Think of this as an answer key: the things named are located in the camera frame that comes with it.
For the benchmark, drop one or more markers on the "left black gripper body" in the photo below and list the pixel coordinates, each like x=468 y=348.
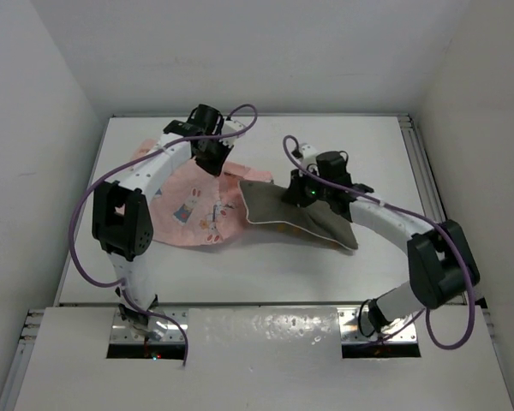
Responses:
x=216 y=151

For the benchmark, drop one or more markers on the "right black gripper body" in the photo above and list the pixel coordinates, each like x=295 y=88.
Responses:
x=297 y=193

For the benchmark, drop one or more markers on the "grey floral pillow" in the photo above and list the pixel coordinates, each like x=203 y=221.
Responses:
x=316 y=223

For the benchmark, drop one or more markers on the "pink cartoon pillowcase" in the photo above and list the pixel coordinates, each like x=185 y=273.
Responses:
x=193 y=208

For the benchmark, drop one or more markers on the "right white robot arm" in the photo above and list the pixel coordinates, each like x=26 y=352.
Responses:
x=441 y=264

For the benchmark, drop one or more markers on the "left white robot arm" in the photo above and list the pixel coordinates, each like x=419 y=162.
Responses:
x=122 y=221

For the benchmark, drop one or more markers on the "white front cover board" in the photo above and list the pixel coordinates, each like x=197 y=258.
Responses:
x=252 y=359

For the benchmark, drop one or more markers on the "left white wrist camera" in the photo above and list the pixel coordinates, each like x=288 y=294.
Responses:
x=233 y=129

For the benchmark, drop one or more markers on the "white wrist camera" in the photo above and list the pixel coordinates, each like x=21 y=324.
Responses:
x=305 y=154
x=233 y=129

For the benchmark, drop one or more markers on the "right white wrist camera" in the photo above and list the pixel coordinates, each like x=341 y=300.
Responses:
x=305 y=154

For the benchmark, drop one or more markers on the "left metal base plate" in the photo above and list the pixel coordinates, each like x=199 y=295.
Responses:
x=158 y=331

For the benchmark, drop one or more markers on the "left aluminium frame rail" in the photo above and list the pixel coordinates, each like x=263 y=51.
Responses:
x=22 y=356

